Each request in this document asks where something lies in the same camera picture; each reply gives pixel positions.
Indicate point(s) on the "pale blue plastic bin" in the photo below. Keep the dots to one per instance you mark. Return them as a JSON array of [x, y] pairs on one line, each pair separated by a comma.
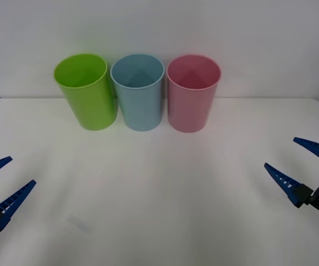
[[141, 110]]

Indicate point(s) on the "pink plastic bin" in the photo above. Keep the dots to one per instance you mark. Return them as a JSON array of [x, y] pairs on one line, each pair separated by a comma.
[[188, 110]]

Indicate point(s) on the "yellow-green plastic bin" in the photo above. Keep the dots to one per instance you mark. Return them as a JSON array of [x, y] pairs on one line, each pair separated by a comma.
[[92, 108]]

